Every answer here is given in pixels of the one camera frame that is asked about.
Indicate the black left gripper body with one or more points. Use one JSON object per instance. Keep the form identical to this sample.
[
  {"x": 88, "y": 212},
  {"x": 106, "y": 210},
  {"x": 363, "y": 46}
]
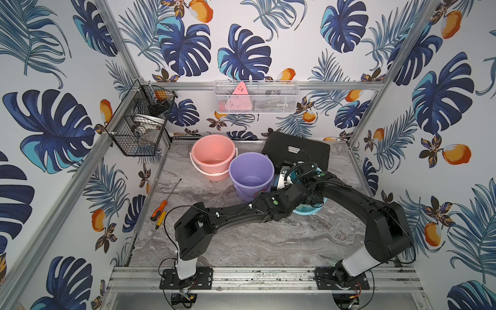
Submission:
[{"x": 303, "y": 190}]

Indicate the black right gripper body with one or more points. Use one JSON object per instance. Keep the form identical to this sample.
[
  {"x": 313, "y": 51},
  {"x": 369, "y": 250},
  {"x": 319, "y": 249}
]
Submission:
[{"x": 312, "y": 199}]

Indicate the turquoise plastic bucket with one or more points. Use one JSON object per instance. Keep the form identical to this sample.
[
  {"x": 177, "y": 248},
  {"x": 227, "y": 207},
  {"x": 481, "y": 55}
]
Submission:
[{"x": 281, "y": 181}]

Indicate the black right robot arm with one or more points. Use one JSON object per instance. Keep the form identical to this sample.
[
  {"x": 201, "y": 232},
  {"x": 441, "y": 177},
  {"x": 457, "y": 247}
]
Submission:
[{"x": 387, "y": 230}]

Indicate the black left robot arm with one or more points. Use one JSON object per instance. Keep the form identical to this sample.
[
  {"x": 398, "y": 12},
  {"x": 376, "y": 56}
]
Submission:
[{"x": 197, "y": 226}]

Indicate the purple plastic bucket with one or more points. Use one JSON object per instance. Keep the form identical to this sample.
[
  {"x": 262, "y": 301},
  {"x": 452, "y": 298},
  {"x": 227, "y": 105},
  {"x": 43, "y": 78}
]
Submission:
[{"x": 251, "y": 173}]

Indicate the pink plastic bucket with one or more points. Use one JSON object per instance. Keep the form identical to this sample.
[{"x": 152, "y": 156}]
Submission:
[{"x": 212, "y": 155}]

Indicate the black plastic tool case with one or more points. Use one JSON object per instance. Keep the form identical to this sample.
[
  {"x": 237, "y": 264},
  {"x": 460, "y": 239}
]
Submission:
[{"x": 284, "y": 149}]

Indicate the pink triangular object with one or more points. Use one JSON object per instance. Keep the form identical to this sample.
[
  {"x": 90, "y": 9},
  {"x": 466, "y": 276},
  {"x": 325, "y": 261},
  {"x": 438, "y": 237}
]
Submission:
[{"x": 239, "y": 100}]

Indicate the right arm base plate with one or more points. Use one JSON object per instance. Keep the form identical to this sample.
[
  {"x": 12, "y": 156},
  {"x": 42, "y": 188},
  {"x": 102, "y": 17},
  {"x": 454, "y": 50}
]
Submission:
[{"x": 332, "y": 278}]

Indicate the white wire shelf basket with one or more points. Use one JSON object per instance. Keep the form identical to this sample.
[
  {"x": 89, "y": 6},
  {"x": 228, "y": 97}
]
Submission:
[{"x": 268, "y": 97}]

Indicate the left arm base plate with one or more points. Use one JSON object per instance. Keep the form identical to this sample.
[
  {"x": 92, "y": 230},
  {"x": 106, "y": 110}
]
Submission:
[{"x": 186, "y": 279}]

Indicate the yellow handled screwdriver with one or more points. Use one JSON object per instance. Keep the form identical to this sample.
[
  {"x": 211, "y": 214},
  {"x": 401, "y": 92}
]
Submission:
[{"x": 160, "y": 220}]

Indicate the orange handled screwdriver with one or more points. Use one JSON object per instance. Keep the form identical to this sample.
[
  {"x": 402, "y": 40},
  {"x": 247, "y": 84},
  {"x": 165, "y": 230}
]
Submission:
[{"x": 160, "y": 210}]

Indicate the black wire basket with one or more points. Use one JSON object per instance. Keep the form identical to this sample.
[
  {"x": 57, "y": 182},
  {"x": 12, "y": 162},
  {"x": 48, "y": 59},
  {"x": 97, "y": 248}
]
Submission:
[{"x": 141, "y": 120}]

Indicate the aluminium front rail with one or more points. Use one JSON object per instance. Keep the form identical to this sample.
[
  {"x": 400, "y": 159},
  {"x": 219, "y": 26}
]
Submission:
[{"x": 265, "y": 280}]

